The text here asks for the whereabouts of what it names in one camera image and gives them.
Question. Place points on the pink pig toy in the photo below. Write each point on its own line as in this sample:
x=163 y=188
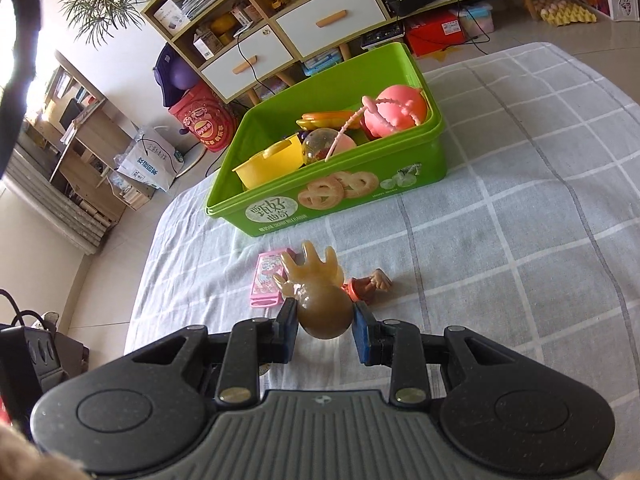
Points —
x=394 y=110

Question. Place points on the wooden desk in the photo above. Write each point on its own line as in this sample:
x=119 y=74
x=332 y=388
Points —
x=64 y=165

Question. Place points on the red snack bucket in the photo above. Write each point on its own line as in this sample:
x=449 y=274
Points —
x=202 y=113

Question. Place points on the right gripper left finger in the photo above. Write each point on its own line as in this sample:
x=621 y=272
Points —
x=250 y=345

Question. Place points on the clear pink capsule ball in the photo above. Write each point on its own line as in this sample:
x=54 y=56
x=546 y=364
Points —
x=318 y=143

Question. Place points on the yellow toy pot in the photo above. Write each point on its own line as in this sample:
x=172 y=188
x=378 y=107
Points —
x=279 y=160

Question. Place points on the clear storage bin blue lid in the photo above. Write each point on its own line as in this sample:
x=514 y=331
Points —
x=321 y=62

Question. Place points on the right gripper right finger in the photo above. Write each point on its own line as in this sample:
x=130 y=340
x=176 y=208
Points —
x=398 y=346

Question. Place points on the pink card box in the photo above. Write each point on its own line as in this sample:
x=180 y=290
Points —
x=264 y=292

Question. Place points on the small red figurine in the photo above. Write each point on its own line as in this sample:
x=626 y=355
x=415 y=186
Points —
x=367 y=289

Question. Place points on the green plastic cookie box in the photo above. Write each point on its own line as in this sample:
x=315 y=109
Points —
x=373 y=169

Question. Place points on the grey checked cloth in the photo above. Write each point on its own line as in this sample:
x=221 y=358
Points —
x=531 y=239

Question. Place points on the potted green plant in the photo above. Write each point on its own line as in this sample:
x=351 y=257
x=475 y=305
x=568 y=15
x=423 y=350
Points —
x=96 y=21

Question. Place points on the wooden shelf cabinet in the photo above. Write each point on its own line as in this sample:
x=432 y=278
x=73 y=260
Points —
x=235 y=46

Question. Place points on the orange toy pumpkin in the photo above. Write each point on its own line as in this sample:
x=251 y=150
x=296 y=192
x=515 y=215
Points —
x=334 y=119

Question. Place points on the red cardboard box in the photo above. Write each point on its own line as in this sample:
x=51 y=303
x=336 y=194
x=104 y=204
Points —
x=433 y=31

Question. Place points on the yellow egg tray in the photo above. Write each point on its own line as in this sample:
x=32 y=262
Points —
x=563 y=12

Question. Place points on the white toy box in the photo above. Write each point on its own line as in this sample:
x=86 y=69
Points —
x=615 y=10

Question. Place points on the brown antler toy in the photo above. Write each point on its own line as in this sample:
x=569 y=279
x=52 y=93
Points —
x=324 y=309

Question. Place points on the white paper shopping bag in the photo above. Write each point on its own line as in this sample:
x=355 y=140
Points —
x=150 y=159

